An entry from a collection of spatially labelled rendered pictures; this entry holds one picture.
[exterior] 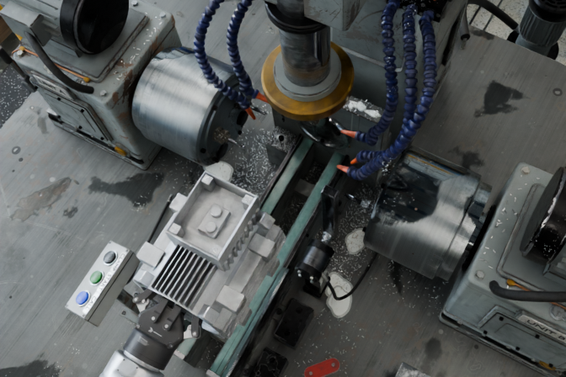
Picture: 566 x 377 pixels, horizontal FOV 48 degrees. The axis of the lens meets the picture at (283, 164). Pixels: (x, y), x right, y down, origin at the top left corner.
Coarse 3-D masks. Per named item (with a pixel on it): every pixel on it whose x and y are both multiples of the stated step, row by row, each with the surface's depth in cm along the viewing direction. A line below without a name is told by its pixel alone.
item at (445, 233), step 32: (416, 160) 133; (384, 192) 130; (416, 192) 128; (448, 192) 128; (480, 192) 130; (384, 224) 130; (416, 224) 128; (448, 224) 126; (480, 224) 132; (416, 256) 130; (448, 256) 128
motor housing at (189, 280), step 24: (168, 240) 107; (144, 264) 106; (168, 264) 102; (192, 264) 101; (240, 264) 104; (264, 264) 107; (144, 288) 108; (168, 288) 99; (192, 288) 100; (216, 288) 101; (240, 288) 102; (192, 312) 99; (240, 312) 105
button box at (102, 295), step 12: (120, 252) 137; (132, 252) 137; (96, 264) 138; (108, 264) 136; (120, 264) 136; (132, 264) 138; (108, 276) 135; (120, 276) 136; (84, 288) 136; (96, 288) 134; (108, 288) 134; (120, 288) 137; (72, 300) 135; (96, 300) 133; (108, 300) 135; (72, 312) 133; (84, 312) 132; (96, 312) 133; (96, 324) 134
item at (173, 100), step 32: (160, 64) 146; (192, 64) 146; (224, 64) 150; (160, 96) 144; (192, 96) 142; (224, 96) 145; (160, 128) 147; (192, 128) 143; (224, 128) 152; (192, 160) 151
